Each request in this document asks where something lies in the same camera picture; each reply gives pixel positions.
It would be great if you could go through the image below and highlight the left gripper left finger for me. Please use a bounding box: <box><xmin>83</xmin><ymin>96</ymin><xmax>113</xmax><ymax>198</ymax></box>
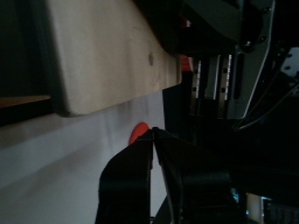
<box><xmin>93</xmin><ymin>128</ymin><xmax>154</xmax><ymax>224</ymax></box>

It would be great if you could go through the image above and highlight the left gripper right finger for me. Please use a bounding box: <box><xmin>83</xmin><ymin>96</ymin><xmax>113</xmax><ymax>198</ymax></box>
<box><xmin>152</xmin><ymin>126</ymin><xmax>244</xmax><ymax>224</ymax></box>

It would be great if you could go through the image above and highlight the flat red dough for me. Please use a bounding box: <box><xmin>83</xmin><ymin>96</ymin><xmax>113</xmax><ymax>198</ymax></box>
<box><xmin>126</xmin><ymin>121</ymin><xmax>152</xmax><ymax>146</ymax></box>

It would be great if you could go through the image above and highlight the red plastic cup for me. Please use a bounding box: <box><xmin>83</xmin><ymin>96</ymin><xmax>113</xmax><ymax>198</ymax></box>
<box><xmin>178</xmin><ymin>17</ymin><xmax>194</xmax><ymax>73</ymax></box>

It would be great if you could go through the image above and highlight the white plastic cutting board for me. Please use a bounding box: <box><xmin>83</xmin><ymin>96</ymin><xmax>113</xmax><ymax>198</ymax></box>
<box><xmin>0</xmin><ymin>90</ymin><xmax>166</xmax><ymax>224</ymax></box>

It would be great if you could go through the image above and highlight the wooden drawer box frame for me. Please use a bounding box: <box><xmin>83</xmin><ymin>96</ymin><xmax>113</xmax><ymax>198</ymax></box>
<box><xmin>45</xmin><ymin>0</ymin><xmax>182</xmax><ymax>118</ymax></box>

